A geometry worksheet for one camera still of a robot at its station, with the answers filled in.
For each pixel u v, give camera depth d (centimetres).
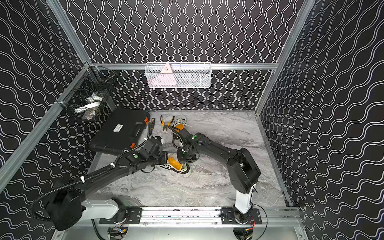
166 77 90
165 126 110
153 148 64
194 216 76
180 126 102
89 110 82
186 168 83
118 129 100
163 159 73
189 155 74
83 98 89
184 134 70
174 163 89
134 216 73
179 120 105
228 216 74
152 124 112
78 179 44
